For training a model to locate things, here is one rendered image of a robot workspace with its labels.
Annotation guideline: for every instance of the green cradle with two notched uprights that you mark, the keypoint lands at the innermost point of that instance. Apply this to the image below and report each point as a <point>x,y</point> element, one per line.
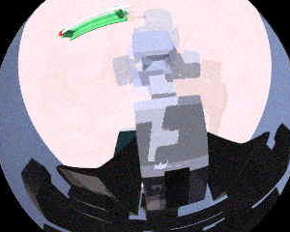
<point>99,21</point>

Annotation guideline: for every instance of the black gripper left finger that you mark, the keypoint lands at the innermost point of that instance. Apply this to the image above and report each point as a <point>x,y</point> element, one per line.
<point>119,178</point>

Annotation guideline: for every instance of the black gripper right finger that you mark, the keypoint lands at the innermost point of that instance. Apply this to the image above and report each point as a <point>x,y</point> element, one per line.
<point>227,159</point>

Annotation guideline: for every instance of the grey pin with red cap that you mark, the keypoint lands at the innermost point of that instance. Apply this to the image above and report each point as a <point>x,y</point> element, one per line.
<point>61,33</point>

